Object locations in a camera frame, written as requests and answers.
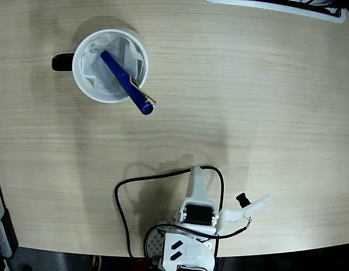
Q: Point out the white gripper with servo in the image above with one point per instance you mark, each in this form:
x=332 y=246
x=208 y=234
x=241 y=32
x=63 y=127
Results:
x=198 y=214

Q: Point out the crumpled white paper tissue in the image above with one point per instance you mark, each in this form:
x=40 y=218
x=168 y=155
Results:
x=92 y=70

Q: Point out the grey metal frame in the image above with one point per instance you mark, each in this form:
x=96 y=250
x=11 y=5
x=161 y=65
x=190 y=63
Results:
x=0 y=226

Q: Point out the white flat device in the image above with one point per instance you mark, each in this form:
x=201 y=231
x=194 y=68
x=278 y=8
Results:
x=275 y=7

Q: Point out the blue pen with metal clip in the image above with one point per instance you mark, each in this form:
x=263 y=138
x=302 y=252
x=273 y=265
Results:
x=120 y=74

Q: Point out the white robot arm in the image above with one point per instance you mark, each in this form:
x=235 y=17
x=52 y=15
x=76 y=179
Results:
x=191 y=251

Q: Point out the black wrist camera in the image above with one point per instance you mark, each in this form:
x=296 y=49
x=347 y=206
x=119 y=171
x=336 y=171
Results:
x=243 y=200

